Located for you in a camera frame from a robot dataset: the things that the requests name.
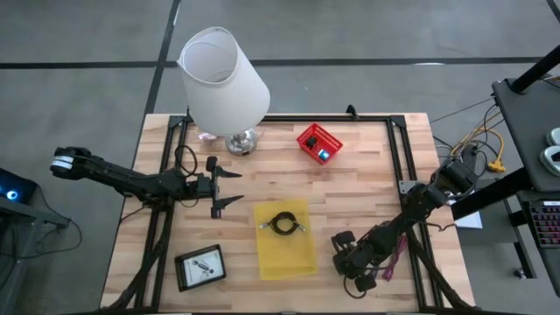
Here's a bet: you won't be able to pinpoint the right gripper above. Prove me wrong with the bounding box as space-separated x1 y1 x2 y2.
331 230 382 293

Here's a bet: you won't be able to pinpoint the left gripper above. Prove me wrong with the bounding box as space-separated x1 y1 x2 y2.
192 156 245 219

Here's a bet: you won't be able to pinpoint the magenta cable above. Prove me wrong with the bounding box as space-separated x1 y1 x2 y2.
381 235 409 282

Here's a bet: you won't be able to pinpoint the white Acer adapter box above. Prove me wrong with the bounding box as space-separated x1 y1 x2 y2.
181 249 223 285

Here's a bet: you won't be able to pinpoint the yellow translucent plastic bin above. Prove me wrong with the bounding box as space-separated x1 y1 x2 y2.
253 199 319 281

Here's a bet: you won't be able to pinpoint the white shade table lamp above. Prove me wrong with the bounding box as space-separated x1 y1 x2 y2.
176 25 271 157

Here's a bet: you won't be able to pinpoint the black box with card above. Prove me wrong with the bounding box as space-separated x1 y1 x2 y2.
173 243 228 293

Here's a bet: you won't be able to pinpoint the red plastic basket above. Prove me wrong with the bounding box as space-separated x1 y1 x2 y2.
296 122 345 166

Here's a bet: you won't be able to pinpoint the white paper sheet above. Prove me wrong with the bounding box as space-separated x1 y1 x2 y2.
450 192 484 229

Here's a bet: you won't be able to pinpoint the black keyboard desk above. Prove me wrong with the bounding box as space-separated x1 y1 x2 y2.
450 168 560 298

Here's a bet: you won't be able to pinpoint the black backlit keyboard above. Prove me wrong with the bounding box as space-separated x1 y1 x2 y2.
527 199 560 249

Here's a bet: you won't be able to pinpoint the black side table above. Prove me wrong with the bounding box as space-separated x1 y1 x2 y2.
491 77 560 193

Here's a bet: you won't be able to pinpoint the black computer with blue light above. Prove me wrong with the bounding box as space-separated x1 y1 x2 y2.
0 168 39 205

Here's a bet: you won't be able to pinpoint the black vertical pole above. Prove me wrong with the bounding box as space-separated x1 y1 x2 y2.
509 43 560 94

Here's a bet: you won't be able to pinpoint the black aluminium table frame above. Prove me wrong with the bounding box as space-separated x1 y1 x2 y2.
100 112 476 315

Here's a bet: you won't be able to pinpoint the yellow floor cables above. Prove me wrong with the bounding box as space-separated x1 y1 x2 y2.
450 111 508 174

